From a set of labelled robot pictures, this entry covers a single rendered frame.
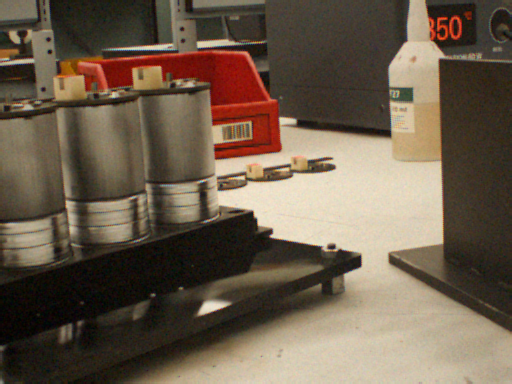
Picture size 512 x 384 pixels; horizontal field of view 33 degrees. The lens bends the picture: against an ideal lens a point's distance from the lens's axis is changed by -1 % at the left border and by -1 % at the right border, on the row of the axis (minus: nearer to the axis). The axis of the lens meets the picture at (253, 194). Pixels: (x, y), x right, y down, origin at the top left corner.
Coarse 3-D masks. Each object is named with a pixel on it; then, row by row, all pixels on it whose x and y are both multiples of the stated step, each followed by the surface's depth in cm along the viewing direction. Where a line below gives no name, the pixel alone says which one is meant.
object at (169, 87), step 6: (168, 84) 26; (174, 84) 26; (198, 84) 27; (204, 84) 27; (132, 90) 27; (138, 90) 26; (144, 90) 26; (150, 90) 26; (156, 90) 26; (162, 90) 26; (168, 90) 26; (174, 90) 26; (180, 90) 26; (186, 90) 26; (192, 90) 26
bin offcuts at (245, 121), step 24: (96, 72) 53; (120, 72) 61; (168, 72) 62; (192, 72) 62; (216, 72) 62; (240, 72) 58; (216, 96) 63; (240, 96) 58; (264, 96) 54; (216, 120) 52; (240, 120) 52; (264, 120) 53; (216, 144) 52; (240, 144) 52; (264, 144) 53
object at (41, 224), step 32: (0, 128) 22; (32, 128) 22; (0, 160) 22; (32, 160) 23; (0, 192) 22; (32, 192) 23; (64, 192) 24; (0, 224) 23; (32, 224) 23; (64, 224) 24; (0, 256) 23; (32, 256) 23; (64, 256) 24
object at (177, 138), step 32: (160, 96) 26; (192, 96) 26; (160, 128) 26; (192, 128) 26; (160, 160) 26; (192, 160) 26; (160, 192) 27; (192, 192) 27; (160, 224) 27; (192, 224) 27
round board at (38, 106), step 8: (24, 104) 24; (32, 104) 23; (40, 104) 23; (48, 104) 24; (56, 104) 23; (0, 112) 22; (8, 112) 22; (16, 112) 22; (24, 112) 22; (32, 112) 22; (40, 112) 22
